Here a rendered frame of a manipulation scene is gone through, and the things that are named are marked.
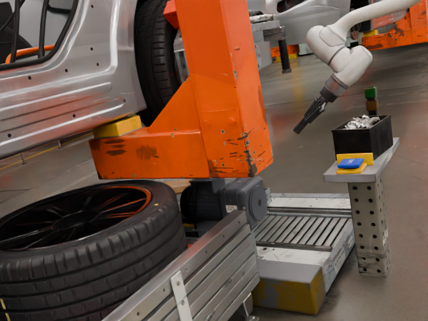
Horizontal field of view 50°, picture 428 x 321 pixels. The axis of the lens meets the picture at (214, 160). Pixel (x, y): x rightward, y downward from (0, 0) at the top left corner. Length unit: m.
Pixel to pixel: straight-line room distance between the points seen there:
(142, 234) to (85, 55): 0.68
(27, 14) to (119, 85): 2.12
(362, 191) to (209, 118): 0.62
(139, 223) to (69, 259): 0.21
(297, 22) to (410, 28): 1.49
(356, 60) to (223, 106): 0.74
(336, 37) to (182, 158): 0.85
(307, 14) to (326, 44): 2.46
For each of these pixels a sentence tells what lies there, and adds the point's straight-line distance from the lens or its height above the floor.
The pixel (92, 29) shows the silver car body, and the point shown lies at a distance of 1.70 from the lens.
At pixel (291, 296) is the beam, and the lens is 1.64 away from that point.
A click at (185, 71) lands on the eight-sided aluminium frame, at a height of 0.85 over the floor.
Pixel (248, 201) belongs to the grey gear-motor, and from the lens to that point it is 1.71.
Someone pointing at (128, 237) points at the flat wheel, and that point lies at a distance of 1.26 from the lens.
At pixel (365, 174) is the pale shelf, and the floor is 0.45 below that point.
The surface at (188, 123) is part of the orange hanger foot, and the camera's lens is 1.49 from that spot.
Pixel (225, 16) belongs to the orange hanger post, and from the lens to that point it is 1.35.
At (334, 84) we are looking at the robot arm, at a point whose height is 0.68.
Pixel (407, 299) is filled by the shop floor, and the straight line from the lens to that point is 1.71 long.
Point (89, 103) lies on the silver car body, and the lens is 1.60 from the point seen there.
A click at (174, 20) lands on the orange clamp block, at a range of 1.85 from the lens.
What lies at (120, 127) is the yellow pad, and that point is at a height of 0.71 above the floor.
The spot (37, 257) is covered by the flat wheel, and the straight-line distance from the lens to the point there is 1.27.
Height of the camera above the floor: 0.94
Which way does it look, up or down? 14 degrees down
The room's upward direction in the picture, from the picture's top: 11 degrees counter-clockwise
